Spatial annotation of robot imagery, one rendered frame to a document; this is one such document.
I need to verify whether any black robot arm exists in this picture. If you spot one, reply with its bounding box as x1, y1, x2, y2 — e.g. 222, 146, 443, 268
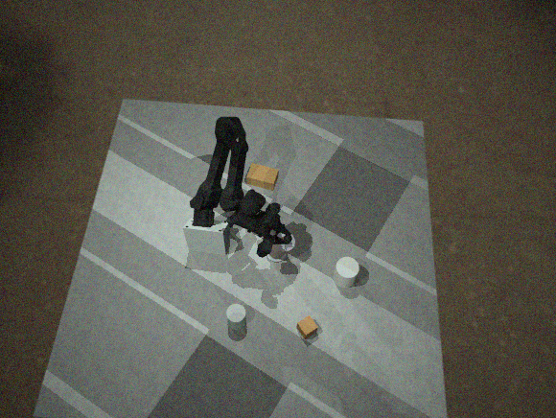
190, 117, 280, 230

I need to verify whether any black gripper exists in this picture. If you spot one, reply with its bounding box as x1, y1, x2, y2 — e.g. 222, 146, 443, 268
247, 214, 291, 258

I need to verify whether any glass french press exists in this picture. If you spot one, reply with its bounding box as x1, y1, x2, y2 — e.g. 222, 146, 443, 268
267, 231, 295, 262

